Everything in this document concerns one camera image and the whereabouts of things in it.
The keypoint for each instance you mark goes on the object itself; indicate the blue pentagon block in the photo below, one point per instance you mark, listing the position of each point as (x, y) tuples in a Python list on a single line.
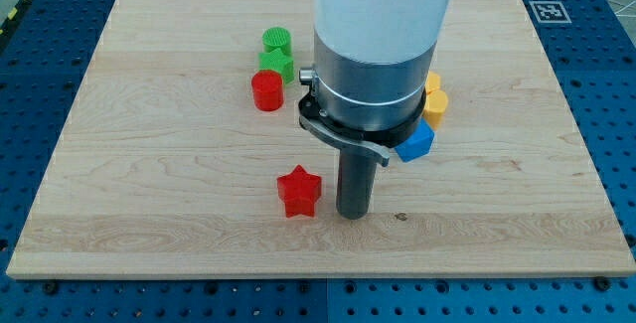
[(418, 144)]

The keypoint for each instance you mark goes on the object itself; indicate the green cylinder block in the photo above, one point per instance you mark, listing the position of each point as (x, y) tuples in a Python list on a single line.
[(277, 38)]

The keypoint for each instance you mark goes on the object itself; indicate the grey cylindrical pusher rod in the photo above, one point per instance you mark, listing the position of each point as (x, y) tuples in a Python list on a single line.
[(356, 178)]

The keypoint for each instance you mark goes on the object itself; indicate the yellow cylinder block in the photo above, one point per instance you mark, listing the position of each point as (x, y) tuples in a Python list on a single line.
[(435, 108)]

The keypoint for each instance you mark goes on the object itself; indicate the wooden board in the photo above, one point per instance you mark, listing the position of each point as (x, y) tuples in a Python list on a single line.
[(166, 170)]

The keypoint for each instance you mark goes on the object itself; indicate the black clamp ring with lever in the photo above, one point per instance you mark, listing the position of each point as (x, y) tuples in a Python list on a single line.
[(315, 119)]

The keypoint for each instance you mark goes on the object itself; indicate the green star block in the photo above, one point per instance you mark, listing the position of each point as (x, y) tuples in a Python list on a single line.
[(277, 61)]

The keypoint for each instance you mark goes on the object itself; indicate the fiducial marker tag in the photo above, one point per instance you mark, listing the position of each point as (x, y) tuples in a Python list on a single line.
[(550, 12)]

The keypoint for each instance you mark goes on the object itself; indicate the yellow block behind arm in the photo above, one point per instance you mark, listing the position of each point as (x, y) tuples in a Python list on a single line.
[(433, 82)]

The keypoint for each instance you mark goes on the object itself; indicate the red star block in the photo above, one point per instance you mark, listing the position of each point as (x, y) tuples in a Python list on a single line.
[(299, 191)]

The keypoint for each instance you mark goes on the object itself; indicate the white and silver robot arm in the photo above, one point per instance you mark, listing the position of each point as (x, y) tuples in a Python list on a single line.
[(366, 87)]

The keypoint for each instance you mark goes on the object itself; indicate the red cylinder block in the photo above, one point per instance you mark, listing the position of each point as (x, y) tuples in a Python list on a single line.
[(267, 90)]

